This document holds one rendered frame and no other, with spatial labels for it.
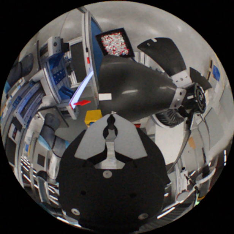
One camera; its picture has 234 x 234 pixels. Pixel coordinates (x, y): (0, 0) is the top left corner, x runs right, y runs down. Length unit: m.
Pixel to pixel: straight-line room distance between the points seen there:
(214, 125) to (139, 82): 5.68
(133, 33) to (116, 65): 1.27
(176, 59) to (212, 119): 5.53
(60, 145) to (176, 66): 0.77
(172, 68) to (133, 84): 0.23
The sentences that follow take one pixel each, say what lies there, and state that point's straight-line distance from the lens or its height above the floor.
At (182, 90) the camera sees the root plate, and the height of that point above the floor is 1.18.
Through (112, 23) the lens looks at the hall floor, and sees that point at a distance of 1.47.
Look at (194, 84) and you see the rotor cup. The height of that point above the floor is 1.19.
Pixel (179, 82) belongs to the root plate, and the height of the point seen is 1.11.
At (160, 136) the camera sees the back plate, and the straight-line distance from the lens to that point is 0.52.
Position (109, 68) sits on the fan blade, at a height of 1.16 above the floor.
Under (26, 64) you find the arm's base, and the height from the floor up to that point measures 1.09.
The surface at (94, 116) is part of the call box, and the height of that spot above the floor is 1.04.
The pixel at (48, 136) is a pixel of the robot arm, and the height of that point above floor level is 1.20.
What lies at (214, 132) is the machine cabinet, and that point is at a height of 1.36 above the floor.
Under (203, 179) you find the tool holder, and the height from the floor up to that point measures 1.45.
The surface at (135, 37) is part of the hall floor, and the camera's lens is 1.43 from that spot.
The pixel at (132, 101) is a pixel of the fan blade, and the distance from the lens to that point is 0.22.
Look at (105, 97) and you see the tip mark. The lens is 0.21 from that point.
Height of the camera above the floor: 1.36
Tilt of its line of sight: 40 degrees down
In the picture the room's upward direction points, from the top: 176 degrees clockwise
